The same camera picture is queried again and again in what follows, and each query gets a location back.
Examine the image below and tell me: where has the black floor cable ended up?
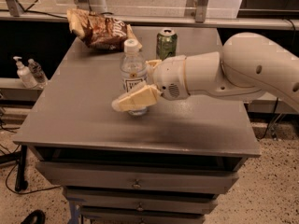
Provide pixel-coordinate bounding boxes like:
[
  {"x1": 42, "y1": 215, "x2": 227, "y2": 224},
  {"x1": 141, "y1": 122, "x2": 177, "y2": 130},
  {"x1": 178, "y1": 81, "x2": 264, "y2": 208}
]
[{"x1": 0, "y1": 121, "x2": 62, "y2": 195}]

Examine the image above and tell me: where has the white pump dispenser bottle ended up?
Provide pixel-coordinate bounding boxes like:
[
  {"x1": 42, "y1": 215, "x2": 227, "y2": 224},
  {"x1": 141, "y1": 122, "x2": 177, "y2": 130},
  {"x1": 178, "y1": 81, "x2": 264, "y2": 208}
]
[{"x1": 13, "y1": 56, "x2": 37, "y2": 89}]

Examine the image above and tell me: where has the top grey drawer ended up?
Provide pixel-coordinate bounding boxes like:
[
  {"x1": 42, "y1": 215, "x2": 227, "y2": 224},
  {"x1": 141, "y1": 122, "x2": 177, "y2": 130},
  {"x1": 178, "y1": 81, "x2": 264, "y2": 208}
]
[{"x1": 36, "y1": 161, "x2": 238, "y2": 194}]

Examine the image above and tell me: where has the clear plastic water bottle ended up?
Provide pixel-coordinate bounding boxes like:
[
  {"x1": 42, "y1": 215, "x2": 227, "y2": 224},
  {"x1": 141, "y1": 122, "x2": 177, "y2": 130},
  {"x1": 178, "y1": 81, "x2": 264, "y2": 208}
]
[{"x1": 120, "y1": 38, "x2": 149, "y2": 117}]

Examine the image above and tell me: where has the middle grey drawer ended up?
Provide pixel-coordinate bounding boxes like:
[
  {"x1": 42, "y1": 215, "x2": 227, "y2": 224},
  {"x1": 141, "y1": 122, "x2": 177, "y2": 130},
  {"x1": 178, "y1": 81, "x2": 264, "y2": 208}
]
[{"x1": 64, "y1": 189, "x2": 218, "y2": 214}]

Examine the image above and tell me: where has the grey drawer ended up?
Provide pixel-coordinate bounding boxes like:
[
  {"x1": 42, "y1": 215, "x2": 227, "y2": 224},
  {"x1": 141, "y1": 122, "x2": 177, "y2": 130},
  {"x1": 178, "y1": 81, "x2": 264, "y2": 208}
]
[
  {"x1": 36, "y1": 161, "x2": 238, "y2": 194},
  {"x1": 64, "y1": 189, "x2": 218, "y2": 214},
  {"x1": 80, "y1": 206, "x2": 205, "y2": 224}
]

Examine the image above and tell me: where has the black object on floor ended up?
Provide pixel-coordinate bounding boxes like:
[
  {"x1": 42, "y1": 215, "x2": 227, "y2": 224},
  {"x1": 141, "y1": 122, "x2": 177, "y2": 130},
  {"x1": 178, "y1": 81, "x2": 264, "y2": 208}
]
[{"x1": 21, "y1": 210, "x2": 46, "y2": 224}]

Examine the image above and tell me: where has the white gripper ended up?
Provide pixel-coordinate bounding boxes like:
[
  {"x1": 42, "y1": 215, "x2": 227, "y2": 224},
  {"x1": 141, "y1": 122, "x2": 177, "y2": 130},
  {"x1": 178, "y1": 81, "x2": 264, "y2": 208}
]
[{"x1": 111, "y1": 55, "x2": 189, "y2": 112}]

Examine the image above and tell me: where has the grey drawer cabinet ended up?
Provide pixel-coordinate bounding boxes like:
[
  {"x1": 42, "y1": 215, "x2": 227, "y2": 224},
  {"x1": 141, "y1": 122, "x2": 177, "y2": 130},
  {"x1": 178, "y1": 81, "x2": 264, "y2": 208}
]
[{"x1": 12, "y1": 25, "x2": 262, "y2": 224}]

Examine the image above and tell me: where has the small clear bottle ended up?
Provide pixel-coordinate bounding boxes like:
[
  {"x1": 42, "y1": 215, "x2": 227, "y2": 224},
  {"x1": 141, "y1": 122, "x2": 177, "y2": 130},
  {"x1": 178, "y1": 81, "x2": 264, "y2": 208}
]
[{"x1": 28, "y1": 59, "x2": 48, "y2": 88}]

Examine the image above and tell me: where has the bottom grey drawer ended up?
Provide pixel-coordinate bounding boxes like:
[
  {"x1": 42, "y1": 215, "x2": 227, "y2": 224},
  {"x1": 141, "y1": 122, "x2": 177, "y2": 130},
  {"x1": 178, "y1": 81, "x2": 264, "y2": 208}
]
[{"x1": 80, "y1": 206, "x2": 205, "y2": 224}]

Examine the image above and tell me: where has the brown chip bag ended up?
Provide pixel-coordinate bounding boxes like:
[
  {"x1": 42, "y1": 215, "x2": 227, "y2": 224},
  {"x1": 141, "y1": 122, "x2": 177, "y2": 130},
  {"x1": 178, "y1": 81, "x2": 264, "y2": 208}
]
[{"x1": 66, "y1": 8, "x2": 136, "y2": 51}]

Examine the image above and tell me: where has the black table leg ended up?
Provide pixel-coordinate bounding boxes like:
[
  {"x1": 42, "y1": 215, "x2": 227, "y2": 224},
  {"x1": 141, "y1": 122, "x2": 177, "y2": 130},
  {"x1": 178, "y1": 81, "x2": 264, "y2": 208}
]
[{"x1": 15, "y1": 146, "x2": 28, "y2": 192}]

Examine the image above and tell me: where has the green soda can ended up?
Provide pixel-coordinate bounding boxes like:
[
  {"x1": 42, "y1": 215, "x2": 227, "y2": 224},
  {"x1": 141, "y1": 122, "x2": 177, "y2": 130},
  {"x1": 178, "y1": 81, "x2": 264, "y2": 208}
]
[{"x1": 156, "y1": 27, "x2": 178, "y2": 60}]

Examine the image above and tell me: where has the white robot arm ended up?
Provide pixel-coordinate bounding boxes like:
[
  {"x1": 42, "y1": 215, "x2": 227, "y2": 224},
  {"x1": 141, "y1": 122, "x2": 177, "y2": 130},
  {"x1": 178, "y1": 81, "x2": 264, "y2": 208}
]
[{"x1": 112, "y1": 33, "x2": 299, "y2": 112}]

